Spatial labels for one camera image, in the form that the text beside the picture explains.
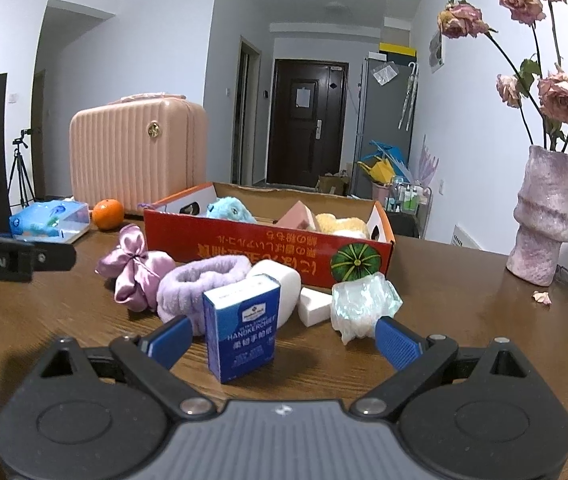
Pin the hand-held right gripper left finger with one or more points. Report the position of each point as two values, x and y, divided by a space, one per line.
171 342

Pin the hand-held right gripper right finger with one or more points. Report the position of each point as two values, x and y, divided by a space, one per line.
396 345

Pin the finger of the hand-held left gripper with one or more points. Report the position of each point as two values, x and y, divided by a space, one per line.
54 256

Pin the clear plastic bundle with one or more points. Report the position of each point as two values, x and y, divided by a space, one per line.
364 302

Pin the lavender fluffy headband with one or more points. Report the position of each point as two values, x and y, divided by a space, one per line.
189 290

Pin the blue handkerchief box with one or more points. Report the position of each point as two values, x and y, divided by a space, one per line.
241 330

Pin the purple fabric pouch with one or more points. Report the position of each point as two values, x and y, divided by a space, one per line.
136 270

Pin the white sponge block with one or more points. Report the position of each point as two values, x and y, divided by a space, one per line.
314 307

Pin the red cardboard box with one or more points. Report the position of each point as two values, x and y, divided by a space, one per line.
264 255

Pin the yellow and white plush toy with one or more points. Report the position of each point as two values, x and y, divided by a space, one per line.
339 225

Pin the blue plush toy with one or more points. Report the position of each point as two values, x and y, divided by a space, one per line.
229 210

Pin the pink layered sponge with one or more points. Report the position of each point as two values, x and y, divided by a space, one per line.
296 217

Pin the blue tissue pack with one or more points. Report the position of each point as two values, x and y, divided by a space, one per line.
46 220

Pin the orange fruit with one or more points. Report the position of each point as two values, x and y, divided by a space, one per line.
109 215

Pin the black tripod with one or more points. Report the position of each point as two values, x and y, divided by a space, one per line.
20 170

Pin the white radiator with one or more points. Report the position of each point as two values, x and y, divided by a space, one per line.
465 236

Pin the pink ribbed suitcase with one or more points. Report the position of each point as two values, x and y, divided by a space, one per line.
134 155

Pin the trolley with bottles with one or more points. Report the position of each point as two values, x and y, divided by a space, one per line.
406 200

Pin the pink bucket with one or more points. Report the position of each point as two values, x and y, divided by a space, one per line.
381 192

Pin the fallen rose petal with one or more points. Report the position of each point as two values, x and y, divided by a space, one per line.
542 297

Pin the brown cardboard box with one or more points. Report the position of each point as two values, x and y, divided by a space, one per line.
331 185

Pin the yellow bag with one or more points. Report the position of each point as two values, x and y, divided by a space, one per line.
379 172

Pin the purple feathery decoration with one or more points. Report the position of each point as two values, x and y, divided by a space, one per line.
428 162

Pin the textured pink vase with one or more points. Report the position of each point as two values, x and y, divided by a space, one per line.
546 215

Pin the dark brown entrance door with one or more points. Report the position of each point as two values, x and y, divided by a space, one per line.
284 150

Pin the grey refrigerator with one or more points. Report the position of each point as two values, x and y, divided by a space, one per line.
379 115

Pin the white folded umbrella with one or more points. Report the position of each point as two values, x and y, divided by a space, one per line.
409 100

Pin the white paper notice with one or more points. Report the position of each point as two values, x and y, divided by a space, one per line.
302 98

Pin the clear plastic bag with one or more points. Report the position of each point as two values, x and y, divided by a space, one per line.
384 72

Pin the yellow and black box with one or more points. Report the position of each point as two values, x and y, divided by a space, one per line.
398 52

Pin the bunch of dried pink roses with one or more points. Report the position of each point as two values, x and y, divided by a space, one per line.
561 95

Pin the interior door frame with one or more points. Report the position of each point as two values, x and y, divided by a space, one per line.
246 110

